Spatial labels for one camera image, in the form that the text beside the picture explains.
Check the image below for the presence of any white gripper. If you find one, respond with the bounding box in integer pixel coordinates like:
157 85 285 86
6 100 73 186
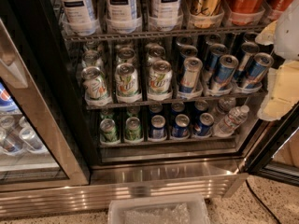
255 0 299 121

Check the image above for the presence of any front right red bull can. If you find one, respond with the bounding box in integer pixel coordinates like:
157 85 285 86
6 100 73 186
240 52 274 89

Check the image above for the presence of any front middle red bull can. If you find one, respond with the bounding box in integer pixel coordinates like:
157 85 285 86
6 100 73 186
210 54 238 91

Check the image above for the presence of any second row red bull can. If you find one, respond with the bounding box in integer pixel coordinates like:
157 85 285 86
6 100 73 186
203 43 228 83

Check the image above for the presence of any front left red bull can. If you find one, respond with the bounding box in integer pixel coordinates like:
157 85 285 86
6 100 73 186
178 57 203 97

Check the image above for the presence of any gold slim can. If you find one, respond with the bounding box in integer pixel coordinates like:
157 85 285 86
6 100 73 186
190 0 221 28

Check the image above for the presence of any open right fridge door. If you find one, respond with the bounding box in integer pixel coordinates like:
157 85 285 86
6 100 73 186
246 104 299 186

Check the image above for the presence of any bottom right pepsi can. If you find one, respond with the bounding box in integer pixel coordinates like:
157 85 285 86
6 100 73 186
192 113 214 136

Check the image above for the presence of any front right 7up can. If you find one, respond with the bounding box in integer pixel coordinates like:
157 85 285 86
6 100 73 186
148 60 173 101

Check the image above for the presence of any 7up can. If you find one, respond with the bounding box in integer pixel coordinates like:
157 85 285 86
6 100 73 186
148 60 173 101
115 63 141 103
81 66 109 104

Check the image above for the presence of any bottom middle pepsi can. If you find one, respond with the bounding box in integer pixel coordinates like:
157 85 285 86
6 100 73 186
171 114 190 138

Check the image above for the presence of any bottom left pepsi can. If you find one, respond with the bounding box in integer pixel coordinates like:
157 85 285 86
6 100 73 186
149 115 165 140

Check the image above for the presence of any front middle 7up can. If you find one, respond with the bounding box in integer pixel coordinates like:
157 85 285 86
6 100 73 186
115 63 141 103

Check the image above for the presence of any green can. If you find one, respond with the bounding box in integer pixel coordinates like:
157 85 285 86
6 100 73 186
125 117 142 141
100 119 120 144

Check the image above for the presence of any bottom left green can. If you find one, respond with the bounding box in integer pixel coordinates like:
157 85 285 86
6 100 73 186
100 119 120 144

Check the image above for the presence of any front left 7up can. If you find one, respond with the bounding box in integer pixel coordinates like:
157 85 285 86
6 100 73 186
81 66 109 104

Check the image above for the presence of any left fridge glass door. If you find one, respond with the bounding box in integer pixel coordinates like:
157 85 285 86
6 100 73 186
0 21 89 192

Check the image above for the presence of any pepsi can behind door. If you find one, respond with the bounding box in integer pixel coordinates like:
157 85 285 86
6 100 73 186
0 83 17 112

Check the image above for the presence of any second row right red bull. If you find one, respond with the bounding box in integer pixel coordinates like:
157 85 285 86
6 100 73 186
233 42 260 82

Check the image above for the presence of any front clear water bottle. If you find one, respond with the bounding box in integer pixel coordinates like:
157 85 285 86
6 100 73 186
213 105 249 137

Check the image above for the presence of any right white tea bottle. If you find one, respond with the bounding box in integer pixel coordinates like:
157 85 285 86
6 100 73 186
150 0 181 31

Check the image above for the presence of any white tea bottle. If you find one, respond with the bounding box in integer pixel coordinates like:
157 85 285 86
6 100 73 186
62 0 96 35
107 0 137 34
150 0 181 31

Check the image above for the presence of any middle white tea bottle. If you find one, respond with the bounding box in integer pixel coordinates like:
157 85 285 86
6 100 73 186
107 0 137 34

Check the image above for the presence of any clear plastic bin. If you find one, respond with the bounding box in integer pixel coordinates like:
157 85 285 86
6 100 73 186
108 194 210 224

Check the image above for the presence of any left white tea bottle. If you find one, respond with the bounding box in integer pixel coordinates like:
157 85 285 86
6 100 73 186
62 0 96 35

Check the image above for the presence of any top wire shelf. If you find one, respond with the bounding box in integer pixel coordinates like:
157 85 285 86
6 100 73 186
63 24 266 42

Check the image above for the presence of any wire shelf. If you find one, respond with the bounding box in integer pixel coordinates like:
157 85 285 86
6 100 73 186
63 24 266 42
85 89 268 110

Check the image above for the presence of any middle wire shelf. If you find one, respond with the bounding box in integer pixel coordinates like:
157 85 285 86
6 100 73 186
85 89 268 110

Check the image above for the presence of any black power cable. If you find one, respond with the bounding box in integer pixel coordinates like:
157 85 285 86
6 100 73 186
245 179 283 224

